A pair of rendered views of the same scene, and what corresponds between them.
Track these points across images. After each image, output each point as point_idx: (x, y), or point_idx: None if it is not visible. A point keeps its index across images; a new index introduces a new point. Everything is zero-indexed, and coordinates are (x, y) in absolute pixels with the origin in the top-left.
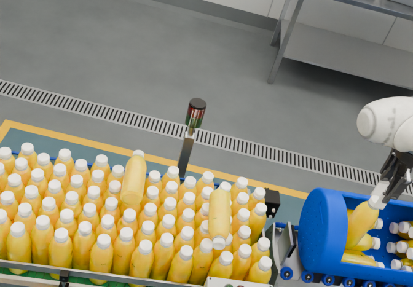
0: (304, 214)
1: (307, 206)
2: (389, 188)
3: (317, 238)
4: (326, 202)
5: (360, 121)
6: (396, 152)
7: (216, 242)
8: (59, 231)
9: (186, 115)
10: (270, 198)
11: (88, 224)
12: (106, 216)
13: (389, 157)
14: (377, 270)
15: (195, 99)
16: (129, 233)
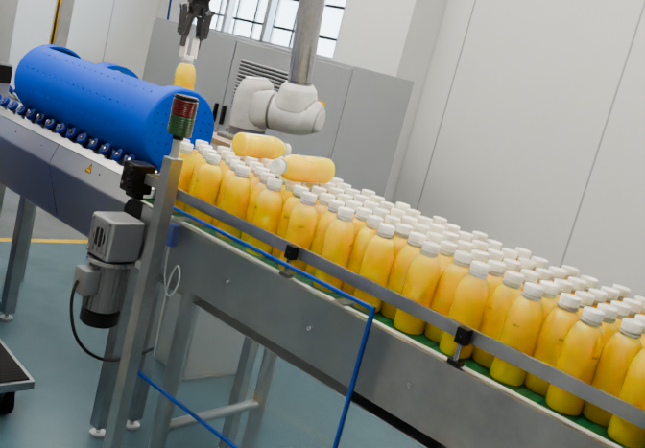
0: (155, 140)
1: (156, 129)
2: (202, 32)
3: (197, 125)
4: (188, 91)
5: None
6: None
7: (290, 146)
8: (404, 204)
9: (190, 124)
10: (145, 163)
11: (374, 196)
12: (352, 190)
13: (185, 13)
14: None
15: (184, 96)
16: (344, 183)
